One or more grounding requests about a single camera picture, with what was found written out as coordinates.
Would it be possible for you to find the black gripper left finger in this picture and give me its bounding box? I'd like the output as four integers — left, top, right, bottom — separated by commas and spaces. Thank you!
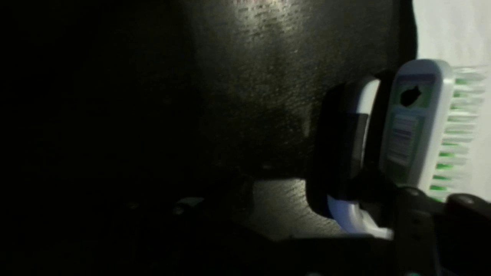
127, 193, 293, 276

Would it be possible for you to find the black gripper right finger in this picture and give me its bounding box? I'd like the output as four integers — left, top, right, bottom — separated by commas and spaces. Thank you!
391, 185, 491, 276

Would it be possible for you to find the white green scrub brush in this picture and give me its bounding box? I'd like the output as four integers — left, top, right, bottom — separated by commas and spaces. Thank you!
305, 56, 488, 242

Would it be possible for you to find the flat white napkin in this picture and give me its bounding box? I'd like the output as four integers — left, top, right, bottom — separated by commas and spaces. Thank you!
413, 0, 491, 202

